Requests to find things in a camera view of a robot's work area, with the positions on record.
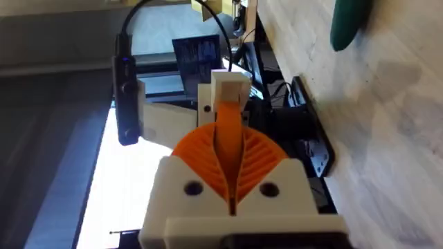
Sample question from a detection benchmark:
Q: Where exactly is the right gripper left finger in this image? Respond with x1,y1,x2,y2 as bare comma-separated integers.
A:
138,122,233,249

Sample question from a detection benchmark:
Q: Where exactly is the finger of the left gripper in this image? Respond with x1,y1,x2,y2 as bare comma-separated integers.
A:
210,68,253,183
197,82,216,127

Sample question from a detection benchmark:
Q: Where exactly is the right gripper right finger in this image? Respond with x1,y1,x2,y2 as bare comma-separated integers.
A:
235,127,319,216

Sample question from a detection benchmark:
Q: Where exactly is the green vegetable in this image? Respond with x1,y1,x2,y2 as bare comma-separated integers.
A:
329,0,374,53

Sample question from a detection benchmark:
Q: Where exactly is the dark computer screen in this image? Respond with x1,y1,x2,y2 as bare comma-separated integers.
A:
172,34,223,100

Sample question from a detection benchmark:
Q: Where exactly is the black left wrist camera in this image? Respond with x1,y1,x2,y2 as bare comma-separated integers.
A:
111,33,143,147

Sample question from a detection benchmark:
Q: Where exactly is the black rail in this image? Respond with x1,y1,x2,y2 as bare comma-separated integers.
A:
289,75,336,178

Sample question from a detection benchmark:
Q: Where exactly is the black camera cable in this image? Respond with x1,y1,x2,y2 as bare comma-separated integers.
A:
119,0,233,73

